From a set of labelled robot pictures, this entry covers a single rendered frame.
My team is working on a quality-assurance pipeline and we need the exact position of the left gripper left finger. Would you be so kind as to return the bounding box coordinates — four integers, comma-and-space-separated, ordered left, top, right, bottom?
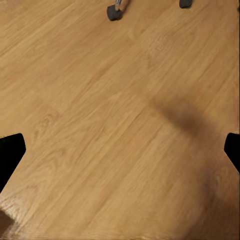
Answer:
0, 133, 26, 193

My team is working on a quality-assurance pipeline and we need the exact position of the swivel chair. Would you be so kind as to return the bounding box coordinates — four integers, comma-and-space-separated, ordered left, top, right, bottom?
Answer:
107, 0, 193, 20

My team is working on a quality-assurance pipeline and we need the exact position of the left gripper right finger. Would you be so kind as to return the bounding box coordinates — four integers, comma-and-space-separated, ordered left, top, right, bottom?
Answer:
224, 133, 240, 173

